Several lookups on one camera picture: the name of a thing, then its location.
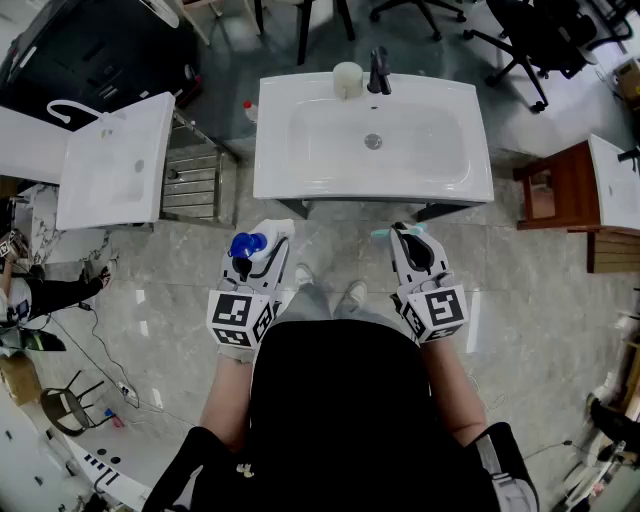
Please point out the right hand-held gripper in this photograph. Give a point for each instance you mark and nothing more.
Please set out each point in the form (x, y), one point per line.
(440, 310)

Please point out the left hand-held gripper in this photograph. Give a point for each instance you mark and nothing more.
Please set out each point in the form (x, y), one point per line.
(235, 315)

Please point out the blue cap spray bottle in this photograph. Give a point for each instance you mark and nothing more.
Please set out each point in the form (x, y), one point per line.
(272, 231)

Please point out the teal toothbrush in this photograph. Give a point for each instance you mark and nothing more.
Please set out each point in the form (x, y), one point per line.
(382, 234)

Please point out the person's left forearm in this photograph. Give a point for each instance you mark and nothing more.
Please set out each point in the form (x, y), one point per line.
(227, 400)

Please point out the person's right forearm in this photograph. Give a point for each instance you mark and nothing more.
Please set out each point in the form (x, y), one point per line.
(452, 390)

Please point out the person's left white shoe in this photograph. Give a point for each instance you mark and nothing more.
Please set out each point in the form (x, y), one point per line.
(303, 276)

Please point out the person's white shoe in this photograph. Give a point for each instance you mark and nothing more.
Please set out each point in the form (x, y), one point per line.
(356, 292)
(303, 276)

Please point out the person's grey trousers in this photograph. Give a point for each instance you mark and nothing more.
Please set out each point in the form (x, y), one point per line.
(312, 305)

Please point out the person's right white shoe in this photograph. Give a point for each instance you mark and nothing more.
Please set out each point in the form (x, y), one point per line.
(356, 292)

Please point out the metal slatted rack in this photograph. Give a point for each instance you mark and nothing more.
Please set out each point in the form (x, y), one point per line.
(192, 185)

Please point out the white sink basin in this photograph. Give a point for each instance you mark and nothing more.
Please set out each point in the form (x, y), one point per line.
(320, 170)

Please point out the clear bottle red cap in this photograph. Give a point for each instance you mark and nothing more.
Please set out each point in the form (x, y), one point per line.
(250, 112)

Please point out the person's black top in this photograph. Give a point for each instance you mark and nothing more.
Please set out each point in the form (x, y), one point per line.
(340, 410)

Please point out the wooden cabinet with sink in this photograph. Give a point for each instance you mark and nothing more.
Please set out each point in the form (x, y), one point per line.
(570, 185)

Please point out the white sink with white faucet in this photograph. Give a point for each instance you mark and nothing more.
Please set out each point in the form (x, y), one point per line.
(110, 170)

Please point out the white power strip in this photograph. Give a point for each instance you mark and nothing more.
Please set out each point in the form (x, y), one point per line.
(127, 394)

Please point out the black faucet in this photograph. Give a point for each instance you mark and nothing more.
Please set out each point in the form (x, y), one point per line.
(379, 70)

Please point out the wooden slatted cabinet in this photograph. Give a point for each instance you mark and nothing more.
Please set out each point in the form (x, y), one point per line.
(615, 250)

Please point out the white cup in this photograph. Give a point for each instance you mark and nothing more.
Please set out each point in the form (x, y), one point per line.
(347, 77)

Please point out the white sink on wooden cabinet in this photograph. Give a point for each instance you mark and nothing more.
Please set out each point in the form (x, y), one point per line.
(617, 200)

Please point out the marble patterned slab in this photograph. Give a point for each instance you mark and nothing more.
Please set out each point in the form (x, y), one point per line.
(47, 220)

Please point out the grey chair black legs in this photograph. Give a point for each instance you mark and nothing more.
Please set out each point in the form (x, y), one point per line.
(302, 30)

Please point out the black round stool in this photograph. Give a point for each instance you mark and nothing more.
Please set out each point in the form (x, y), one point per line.
(62, 407)

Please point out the white panel black marks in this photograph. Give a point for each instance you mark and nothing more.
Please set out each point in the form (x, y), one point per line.
(115, 465)

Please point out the black mesh office chair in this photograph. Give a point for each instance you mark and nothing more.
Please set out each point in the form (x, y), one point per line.
(425, 12)
(535, 40)

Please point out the light wooden chair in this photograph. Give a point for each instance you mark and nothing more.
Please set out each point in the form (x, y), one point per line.
(192, 22)

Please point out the white curved faucet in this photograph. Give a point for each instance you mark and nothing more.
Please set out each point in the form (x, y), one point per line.
(60, 105)

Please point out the cardboard box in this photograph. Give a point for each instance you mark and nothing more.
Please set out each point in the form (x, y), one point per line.
(20, 380)

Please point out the dark appliance cabinet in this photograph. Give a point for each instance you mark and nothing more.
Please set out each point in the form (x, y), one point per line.
(90, 55)

